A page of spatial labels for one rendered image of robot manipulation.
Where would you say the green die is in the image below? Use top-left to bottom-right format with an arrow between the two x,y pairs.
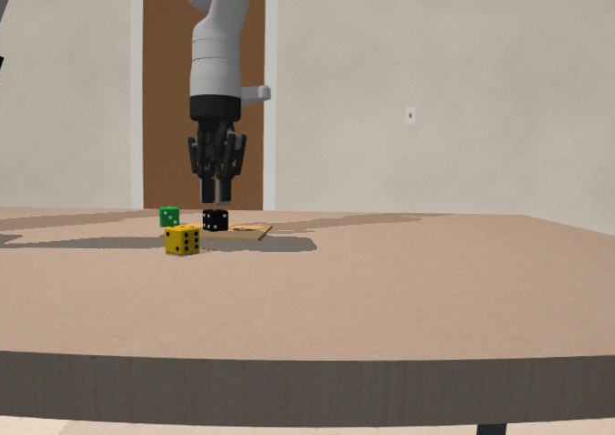
159,207 -> 179,227

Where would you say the yellow die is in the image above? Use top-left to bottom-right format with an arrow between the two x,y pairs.
165,225 -> 199,256

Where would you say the tan square mat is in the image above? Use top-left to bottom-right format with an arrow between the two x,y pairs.
185,223 -> 273,241

